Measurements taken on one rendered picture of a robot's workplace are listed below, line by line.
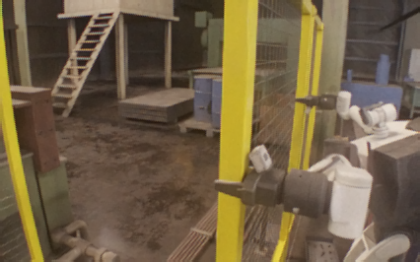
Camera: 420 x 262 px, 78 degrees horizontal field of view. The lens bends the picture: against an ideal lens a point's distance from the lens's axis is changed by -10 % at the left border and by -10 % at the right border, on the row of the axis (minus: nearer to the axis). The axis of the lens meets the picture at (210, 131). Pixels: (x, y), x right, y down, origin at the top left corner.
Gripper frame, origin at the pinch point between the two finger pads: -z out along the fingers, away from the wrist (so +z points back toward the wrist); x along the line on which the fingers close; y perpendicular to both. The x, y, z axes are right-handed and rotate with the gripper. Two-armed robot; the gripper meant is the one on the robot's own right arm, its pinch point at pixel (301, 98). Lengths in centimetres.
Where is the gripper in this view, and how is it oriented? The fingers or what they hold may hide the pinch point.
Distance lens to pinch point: 168.8
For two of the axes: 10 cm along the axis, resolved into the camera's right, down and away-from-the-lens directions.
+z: 9.1, 1.3, -3.9
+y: 0.2, -9.6, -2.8
